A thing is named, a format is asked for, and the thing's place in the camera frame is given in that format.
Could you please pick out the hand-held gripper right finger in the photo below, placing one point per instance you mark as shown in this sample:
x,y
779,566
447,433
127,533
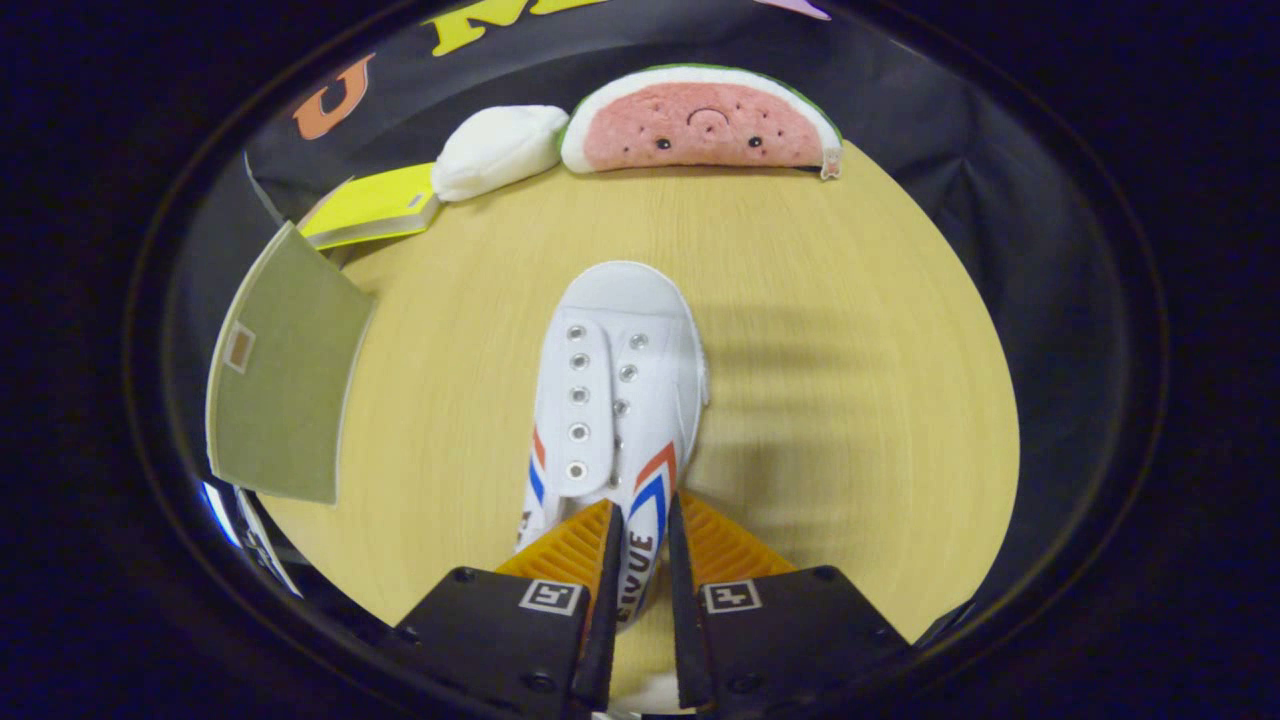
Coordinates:
x,y
790,630

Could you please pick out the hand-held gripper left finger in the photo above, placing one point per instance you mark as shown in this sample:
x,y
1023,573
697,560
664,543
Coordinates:
x,y
500,635

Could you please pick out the white canvas shoe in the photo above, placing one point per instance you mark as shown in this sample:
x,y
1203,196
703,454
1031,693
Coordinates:
x,y
620,340

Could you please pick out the grey-green fabric storage box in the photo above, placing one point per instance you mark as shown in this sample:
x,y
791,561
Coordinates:
x,y
290,380

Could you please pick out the yellow book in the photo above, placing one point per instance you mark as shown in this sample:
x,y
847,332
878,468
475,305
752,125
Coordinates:
x,y
375,205

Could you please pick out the white plush toy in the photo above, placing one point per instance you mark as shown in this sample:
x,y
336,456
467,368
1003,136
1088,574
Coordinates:
x,y
495,150

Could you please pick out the watermelon slice plush toy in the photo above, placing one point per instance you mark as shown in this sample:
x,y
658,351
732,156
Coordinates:
x,y
700,125

